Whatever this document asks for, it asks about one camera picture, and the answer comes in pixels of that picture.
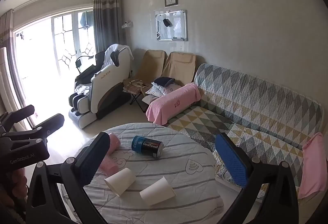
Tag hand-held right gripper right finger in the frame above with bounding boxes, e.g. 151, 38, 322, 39
215, 133, 300, 224

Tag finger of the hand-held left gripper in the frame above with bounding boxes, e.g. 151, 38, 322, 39
26, 114, 65, 143
0, 105, 35, 135

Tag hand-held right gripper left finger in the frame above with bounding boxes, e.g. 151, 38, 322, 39
26, 132, 111, 224

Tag white paper cup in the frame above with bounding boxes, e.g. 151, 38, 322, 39
139, 176, 176, 206
104, 168, 137, 197

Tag pink plastic cup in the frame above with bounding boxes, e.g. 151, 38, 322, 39
106, 132, 121, 155
99, 155, 119, 176

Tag person's left hand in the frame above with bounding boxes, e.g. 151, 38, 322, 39
10, 166, 32, 196

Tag white standing air conditioner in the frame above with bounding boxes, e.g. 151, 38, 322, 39
0, 47, 17, 124

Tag round table with striped cloth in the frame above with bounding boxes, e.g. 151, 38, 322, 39
60, 123, 224, 224

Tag blue and black canister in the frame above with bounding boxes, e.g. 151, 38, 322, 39
131, 135, 164, 158

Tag sofa with triangle-patterned cover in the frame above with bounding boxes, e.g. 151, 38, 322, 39
166, 63, 324, 200

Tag white massage chair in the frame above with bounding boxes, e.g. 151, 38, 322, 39
68, 45, 134, 129

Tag grey and beige curtain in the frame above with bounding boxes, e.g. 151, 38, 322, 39
0, 9, 34, 129

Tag glass balcony door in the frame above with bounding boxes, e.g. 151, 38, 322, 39
15, 9, 96, 81

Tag pink towel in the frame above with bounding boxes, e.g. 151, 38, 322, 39
146, 83, 202, 126
297, 132, 324, 199

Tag plaid cloth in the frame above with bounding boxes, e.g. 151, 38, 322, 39
122, 78, 149, 94

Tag white printed pillow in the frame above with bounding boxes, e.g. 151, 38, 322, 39
145, 83, 180, 98

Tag white cloth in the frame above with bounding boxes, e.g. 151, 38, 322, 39
104, 44, 134, 71

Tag dark folded cloth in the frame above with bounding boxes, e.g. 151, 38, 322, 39
153, 77, 175, 87

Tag beige folding chair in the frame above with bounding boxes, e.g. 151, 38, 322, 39
123, 50, 168, 106
161, 52, 197, 86

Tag whiteboard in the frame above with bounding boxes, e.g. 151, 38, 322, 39
154, 9, 188, 42

